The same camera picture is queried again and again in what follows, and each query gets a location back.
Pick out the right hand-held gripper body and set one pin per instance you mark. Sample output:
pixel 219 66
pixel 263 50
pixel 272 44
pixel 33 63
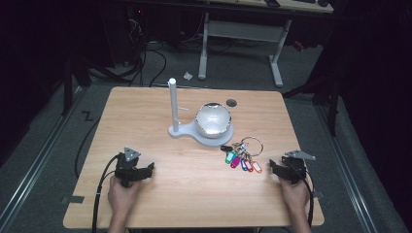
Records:
pixel 296 166

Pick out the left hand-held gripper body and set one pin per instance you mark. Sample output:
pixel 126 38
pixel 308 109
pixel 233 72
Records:
pixel 127 166

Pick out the person's right hand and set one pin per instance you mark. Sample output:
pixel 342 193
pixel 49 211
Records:
pixel 295 195

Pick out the person's left hand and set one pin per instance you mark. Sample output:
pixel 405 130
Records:
pixel 123 197

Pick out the key bunch with coloured tags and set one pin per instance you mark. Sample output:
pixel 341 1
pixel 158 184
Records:
pixel 243 158

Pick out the grey tape strip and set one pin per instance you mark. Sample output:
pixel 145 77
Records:
pixel 318 194

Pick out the white stand with pole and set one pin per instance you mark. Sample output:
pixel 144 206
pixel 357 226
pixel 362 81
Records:
pixel 181 129

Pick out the black tape strip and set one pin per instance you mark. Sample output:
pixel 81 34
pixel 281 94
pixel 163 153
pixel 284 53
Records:
pixel 75 199

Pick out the dark round table grommet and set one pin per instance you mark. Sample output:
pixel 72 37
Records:
pixel 231 103

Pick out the silver metal bowl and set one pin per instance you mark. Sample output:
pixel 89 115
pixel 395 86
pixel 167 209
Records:
pixel 213 120

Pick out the black metal stand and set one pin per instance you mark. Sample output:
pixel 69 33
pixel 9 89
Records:
pixel 332 97

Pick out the crumpled white paper scrap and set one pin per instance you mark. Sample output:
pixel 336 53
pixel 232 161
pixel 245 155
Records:
pixel 188 76

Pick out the small red object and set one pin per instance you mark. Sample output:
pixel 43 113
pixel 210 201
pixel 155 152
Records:
pixel 298 46

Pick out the white-framed desk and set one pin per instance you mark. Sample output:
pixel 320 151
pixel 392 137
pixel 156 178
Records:
pixel 246 30

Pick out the metal floor rail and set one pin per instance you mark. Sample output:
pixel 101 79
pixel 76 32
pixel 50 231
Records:
pixel 348 168
pixel 35 163

